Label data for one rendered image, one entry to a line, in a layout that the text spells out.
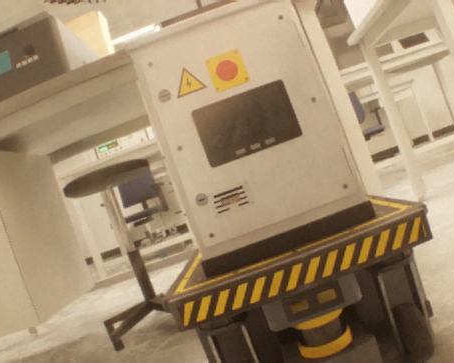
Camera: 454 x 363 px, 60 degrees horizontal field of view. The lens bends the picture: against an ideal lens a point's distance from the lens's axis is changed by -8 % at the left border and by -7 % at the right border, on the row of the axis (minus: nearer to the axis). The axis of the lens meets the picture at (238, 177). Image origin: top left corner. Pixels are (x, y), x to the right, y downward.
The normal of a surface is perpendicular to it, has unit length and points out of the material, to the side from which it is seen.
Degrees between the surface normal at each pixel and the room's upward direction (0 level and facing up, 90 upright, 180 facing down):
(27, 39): 90
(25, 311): 90
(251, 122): 90
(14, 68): 90
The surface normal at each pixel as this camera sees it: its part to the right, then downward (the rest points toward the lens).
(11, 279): -0.01, 0.00
